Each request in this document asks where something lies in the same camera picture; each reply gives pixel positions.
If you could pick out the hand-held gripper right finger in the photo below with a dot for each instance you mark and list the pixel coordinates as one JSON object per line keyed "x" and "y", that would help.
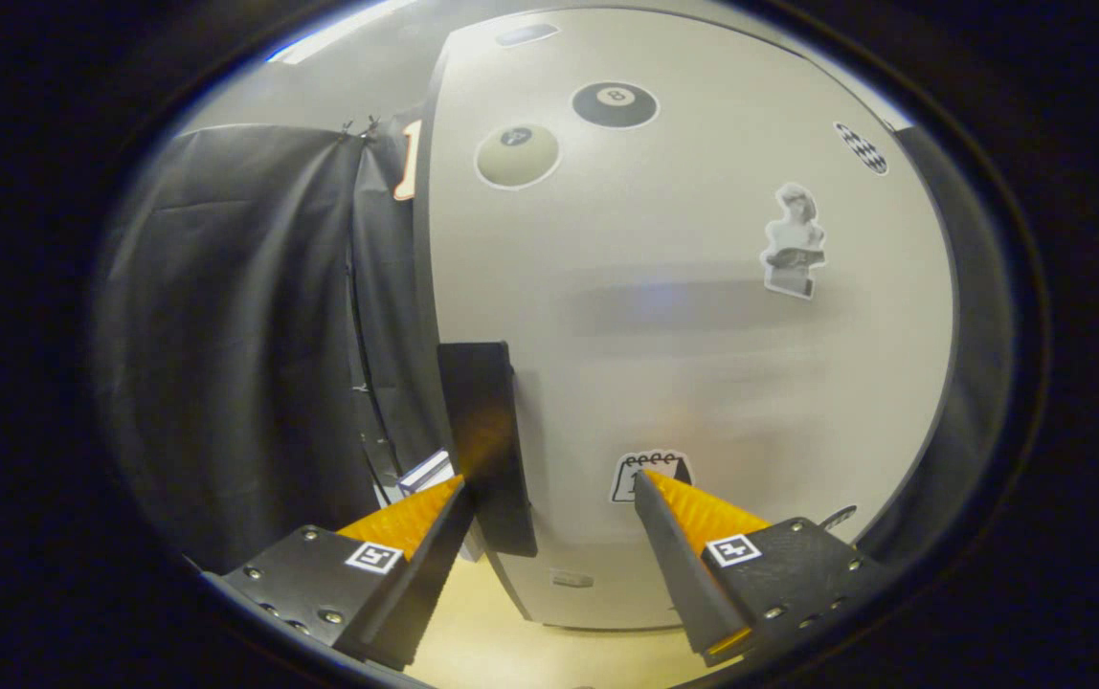
{"x": 679, "y": 584}

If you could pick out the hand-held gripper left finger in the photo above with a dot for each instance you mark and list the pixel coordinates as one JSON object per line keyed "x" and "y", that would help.
{"x": 420, "y": 593}

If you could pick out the white cabinet door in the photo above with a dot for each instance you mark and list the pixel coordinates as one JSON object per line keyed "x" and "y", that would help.
{"x": 684, "y": 335}

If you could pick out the black backdrop cloth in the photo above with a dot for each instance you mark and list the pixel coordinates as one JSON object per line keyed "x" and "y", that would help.
{"x": 224, "y": 335}

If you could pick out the dark grey cabinet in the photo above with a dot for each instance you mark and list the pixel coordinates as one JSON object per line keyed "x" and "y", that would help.
{"x": 980, "y": 383}

